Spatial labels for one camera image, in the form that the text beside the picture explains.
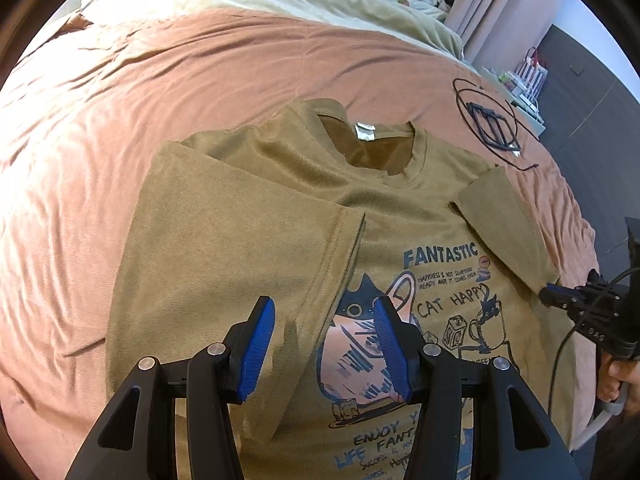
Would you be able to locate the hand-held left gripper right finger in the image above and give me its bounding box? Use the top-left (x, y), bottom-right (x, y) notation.
top-left (374, 296), bottom-right (583, 480)

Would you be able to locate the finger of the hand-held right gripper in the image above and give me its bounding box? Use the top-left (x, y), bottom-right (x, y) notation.
top-left (538, 282), bottom-right (578, 310)

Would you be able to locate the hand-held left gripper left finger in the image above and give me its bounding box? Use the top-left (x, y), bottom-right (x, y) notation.
top-left (65, 296), bottom-right (277, 480)

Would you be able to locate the tan printed t-shirt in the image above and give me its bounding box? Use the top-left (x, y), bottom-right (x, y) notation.
top-left (107, 97), bottom-right (576, 480)

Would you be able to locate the person's right hand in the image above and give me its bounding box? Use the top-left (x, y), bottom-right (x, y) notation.
top-left (597, 356), bottom-right (640, 406)

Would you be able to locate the person's leg in dark pants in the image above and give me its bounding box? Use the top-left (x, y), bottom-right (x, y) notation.
top-left (587, 410), bottom-right (640, 480)

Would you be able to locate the cream nightstand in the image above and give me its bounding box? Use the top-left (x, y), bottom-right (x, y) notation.
top-left (480, 65), bottom-right (546, 136)

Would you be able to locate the striped gift bag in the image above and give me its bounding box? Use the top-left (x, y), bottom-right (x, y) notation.
top-left (515, 46), bottom-right (548, 98)

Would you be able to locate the orange bed blanket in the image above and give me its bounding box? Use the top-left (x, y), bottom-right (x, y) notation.
top-left (0, 10), bottom-right (601, 466)

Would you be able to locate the pink curtain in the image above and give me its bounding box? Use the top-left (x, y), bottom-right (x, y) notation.
top-left (445, 0), bottom-right (538, 68)

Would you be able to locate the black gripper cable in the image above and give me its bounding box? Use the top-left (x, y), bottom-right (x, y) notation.
top-left (546, 267), bottom-right (640, 413)

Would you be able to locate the black coiled cable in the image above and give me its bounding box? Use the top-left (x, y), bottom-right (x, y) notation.
top-left (452, 77), bottom-right (538, 171)

